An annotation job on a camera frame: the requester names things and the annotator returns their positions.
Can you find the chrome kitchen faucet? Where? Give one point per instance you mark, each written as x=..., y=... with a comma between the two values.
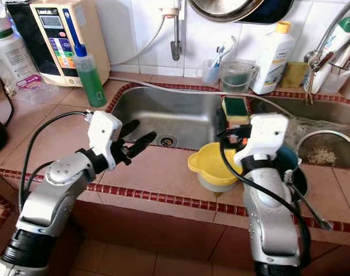
x=313, y=56

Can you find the small steel sink basin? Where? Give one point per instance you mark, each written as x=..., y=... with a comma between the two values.
x=175, y=118

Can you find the beige water ionizer machine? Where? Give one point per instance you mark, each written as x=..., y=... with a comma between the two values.
x=51, y=57

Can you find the white faucet water filter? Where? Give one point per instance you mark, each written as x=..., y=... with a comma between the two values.
x=339, y=43

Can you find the clear toothbrush cup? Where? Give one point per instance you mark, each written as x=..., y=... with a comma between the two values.
x=208, y=72

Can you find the white wall valve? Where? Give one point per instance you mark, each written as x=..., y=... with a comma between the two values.
x=172, y=8

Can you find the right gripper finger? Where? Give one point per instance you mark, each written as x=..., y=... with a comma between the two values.
x=221, y=123

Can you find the clear packet pink label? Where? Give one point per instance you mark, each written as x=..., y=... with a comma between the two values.
x=28, y=83

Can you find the green and yellow sponge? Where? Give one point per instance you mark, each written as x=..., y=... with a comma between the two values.
x=235, y=108

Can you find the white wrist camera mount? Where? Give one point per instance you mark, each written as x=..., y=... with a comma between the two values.
x=105, y=135
x=264, y=135

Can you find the teal plastic cup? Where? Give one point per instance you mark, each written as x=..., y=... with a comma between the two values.
x=290, y=158

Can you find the large steel sink basin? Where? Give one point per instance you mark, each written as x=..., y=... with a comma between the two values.
x=313, y=112

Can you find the grey wall tap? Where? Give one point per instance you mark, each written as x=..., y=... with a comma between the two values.
x=176, y=43

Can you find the steel mesh strainer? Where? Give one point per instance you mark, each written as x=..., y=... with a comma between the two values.
x=322, y=154

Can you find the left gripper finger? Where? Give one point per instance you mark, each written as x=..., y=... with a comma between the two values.
x=130, y=129
x=143, y=145

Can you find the green dish soap bottle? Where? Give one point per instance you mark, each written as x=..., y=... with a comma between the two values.
x=91, y=86

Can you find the yellow plastic bowl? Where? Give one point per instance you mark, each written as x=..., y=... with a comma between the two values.
x=209, y=164

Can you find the hanging black pan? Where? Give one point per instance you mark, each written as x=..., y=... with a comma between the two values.
x=281, y=11

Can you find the hanging steel pan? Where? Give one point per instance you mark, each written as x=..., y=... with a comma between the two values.
x=221, y=8

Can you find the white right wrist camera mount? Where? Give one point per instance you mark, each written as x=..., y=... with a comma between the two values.
x=264, y=135

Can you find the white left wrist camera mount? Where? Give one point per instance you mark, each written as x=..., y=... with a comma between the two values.
x=105, y=135

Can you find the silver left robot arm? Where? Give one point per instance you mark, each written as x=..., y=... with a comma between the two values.
x=51, y=201

